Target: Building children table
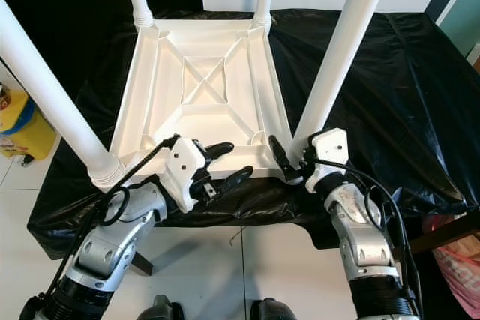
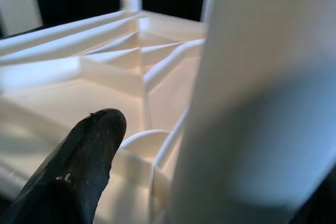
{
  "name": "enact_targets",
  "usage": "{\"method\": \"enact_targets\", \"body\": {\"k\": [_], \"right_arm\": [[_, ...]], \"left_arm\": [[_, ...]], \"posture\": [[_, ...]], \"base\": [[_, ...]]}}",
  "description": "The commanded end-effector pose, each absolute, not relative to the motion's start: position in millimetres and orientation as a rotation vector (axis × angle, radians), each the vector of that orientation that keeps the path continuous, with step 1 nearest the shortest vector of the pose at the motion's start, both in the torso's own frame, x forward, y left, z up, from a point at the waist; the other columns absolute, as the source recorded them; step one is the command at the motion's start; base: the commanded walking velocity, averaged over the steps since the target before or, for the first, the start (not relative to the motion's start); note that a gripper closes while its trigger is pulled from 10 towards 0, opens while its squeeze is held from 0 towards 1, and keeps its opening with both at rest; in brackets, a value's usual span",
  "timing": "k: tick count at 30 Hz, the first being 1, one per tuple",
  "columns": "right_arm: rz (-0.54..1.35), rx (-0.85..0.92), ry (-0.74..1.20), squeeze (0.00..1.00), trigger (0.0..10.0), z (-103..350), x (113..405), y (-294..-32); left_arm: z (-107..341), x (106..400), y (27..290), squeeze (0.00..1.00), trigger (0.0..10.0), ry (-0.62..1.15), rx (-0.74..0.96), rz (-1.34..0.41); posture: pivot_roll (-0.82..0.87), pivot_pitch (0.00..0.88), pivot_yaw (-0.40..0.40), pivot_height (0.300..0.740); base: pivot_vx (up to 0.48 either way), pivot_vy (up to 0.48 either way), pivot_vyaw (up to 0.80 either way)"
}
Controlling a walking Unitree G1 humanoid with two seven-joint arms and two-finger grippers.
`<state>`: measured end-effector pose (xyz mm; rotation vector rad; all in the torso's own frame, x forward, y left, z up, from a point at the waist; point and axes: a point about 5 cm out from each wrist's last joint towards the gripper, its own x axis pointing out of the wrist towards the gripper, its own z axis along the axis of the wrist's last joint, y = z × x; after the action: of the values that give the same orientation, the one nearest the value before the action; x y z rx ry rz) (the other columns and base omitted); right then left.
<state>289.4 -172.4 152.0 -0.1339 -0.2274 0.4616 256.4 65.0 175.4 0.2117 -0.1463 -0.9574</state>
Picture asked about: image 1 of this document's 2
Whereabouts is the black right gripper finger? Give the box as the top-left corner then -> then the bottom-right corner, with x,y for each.
268,134 -> 298,185

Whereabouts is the black shiny table cloth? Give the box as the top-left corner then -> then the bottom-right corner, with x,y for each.
26,9 -> 480,262

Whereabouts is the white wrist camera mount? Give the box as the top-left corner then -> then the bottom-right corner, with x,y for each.
163,138 -> 210,214
304,128 -> 351,194

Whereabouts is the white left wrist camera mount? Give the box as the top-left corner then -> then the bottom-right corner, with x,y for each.
163,138 -> 210,214

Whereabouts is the pink patterned bag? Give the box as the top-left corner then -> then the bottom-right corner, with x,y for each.
424,215 -> 480,300

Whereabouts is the black door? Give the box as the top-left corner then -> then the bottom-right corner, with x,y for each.
0,0 -> 203,130

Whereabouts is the yellow cardboard box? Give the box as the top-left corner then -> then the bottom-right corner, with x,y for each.
0,88 -> 58,160

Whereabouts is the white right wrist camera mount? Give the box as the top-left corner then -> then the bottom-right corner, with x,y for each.
304,128 -> 351,194

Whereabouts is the grey robot right leg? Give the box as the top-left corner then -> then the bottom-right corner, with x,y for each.
251,298 -> 302,320

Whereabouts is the white plastic children table top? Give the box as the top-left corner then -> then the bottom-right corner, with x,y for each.
109,19 -> 296,185

